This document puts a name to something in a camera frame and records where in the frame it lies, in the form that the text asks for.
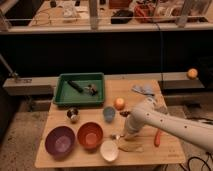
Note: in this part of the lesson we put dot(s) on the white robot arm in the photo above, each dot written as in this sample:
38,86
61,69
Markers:
144,113

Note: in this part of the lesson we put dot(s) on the green plastic tray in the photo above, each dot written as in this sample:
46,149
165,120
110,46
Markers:
65,95

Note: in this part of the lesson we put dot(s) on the orange ball on ledge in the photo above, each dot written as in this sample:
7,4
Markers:
192,73

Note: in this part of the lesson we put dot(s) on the black marker in tray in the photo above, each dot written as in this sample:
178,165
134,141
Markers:
75,86

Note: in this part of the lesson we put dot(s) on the purple bowl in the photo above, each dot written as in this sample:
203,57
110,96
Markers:
60,141

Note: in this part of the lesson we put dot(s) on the orange fruit on table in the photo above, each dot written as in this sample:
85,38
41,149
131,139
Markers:
119,103

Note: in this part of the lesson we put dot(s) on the black bowl on shelf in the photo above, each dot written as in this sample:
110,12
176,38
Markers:
121,17

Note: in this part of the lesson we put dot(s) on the light blue cloth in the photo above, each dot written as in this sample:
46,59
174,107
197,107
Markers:
146,90

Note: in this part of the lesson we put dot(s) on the orange carrot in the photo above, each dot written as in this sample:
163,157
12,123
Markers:
157,138

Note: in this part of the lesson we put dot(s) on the blue cup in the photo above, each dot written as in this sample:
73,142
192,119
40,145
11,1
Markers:
109,114

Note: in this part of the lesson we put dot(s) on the silver metal fork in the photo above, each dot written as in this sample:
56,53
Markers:
116,136

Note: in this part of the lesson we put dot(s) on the wooden spatula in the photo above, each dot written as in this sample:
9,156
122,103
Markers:
131,147

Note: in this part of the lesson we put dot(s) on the white bowl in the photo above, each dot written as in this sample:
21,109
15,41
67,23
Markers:
109,151

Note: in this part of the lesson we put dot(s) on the red bowl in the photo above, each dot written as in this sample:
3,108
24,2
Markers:
90,135

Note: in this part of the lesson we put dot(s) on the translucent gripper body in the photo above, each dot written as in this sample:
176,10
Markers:
130,136

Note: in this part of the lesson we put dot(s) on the small dark toy in tray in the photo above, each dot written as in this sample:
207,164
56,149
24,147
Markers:
91,89

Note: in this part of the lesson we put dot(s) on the red box on shelf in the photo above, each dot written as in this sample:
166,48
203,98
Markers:
144,13

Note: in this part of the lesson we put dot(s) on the bunch of dark grapes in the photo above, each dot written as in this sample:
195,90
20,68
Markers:
125,113

